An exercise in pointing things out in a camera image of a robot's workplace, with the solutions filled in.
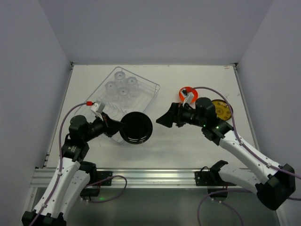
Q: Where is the yellow patterned plate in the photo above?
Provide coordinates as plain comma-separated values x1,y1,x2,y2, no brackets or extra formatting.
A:
212,99,232,121

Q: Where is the black plate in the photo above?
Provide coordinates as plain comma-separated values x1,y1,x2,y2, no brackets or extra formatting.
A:
119,112,153,145

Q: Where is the orange plastic bowl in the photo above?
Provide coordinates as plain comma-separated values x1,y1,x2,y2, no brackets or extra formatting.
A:
179,87,198,104

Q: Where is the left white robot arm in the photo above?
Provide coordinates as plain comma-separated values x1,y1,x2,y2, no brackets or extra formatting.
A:
22,113,125,226

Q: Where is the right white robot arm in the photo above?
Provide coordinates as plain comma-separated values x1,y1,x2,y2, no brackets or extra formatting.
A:
156,97,296,210

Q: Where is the clear plastic dish rack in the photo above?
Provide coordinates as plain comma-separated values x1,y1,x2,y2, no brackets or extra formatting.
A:
79,66,161,145

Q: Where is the clear glass cup front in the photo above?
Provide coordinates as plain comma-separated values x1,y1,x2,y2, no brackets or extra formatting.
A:
118,87,130,107

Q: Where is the clear glass cup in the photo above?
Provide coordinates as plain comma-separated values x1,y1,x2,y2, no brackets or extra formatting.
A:
118,87,130,107
105,81,117,97
114,71,126,88
127,77,139,97

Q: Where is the clear glass cup left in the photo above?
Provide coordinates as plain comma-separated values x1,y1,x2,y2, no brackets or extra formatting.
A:
105,81,117,97

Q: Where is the clear glass cup right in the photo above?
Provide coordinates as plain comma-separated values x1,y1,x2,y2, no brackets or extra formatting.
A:
127,77,139,97

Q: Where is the clear glass cup back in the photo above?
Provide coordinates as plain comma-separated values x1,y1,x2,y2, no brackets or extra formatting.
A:
114,71,126,88

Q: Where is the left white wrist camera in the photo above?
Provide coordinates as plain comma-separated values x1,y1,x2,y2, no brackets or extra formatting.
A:
90,101,105,118

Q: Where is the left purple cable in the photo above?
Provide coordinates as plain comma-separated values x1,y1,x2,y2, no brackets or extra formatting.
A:
28,101,94,226

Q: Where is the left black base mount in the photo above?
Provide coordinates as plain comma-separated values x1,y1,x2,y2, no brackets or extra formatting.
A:
66,171,113,201

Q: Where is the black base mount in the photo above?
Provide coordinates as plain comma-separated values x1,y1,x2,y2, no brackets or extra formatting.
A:
194,166,228,194
66,171,113,201

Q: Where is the aluminium mounting rail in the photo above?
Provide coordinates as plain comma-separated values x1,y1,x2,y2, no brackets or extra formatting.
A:
28,167,280,189

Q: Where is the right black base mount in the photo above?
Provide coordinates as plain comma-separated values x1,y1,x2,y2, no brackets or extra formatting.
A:
194,166,228,194

